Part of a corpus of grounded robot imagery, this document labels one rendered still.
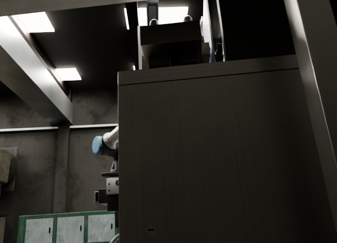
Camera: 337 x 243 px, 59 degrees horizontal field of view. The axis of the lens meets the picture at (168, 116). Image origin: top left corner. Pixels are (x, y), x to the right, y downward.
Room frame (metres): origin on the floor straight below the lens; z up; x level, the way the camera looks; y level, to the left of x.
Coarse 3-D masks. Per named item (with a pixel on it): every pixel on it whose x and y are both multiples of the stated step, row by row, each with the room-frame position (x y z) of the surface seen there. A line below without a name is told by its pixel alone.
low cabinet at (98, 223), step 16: (32, 224) 6.24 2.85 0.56; (48, 224) 6.26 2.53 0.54; (64, 224) 6.28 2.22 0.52; (80, 224) 6.30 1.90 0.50; (96, 224) 6.32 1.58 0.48; (112, 224) 6.33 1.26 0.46; (32, 240) 6.25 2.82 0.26; (48, 240) 6.26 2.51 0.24; (64, 240) 6.28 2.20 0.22; (80, 240) 6.30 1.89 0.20; (96, 240) 6.32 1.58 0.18
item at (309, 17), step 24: (288, 0) 0.50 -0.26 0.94; (312, 0) 0.46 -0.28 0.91; (312, 24) 0.47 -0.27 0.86; (312, 48) 0.47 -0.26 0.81; (336, 48) 0.46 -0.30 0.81; (312, 72) 0.47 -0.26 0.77; (336, 72) 0.46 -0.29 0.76; (312, 96) 0.49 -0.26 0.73; (336, 96) 0.46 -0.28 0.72; (312, 120) 0.52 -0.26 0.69; (336, 120) 0.47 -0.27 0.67; (336, 144) 0.47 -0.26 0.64; (336, 168) 0.47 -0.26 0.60; (336, 192) 0.49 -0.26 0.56; (336, 216) 0.51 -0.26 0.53
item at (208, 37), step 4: (208, 8) 0.78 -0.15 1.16; (208, 12) 0.78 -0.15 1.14; (208, 16) 0.78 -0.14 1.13; (208, 20) 0.79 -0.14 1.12; (208, 24) 0.80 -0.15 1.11; (204, 28) 0.95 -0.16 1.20; (208, 28) 0.82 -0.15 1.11; (204, 32) 0.97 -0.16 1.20; (208, 32) 0.83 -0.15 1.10; (204, 36) 0.99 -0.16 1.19; (208, 36) 0.85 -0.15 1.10; (212, 36) 0.78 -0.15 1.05; (204, 40) 1.01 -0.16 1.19; (208, 40) 0.86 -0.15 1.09; (212, 40) 0.78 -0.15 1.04; (212, 44) 0.78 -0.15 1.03
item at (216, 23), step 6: (210, 0) 0.81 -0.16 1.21; (216, 0) 0.80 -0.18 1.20; (210, 6) 0.84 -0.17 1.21; (216, 6) 0.83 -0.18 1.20; (210, 12) 0.87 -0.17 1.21; (216, 12) 0.86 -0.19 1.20; (210, 18) 0.90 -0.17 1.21; (216, 18) 0.89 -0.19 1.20; (216, 24) 0.92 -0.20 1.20; (216, 30) 0.96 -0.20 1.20; (216, 36) 1.00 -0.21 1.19
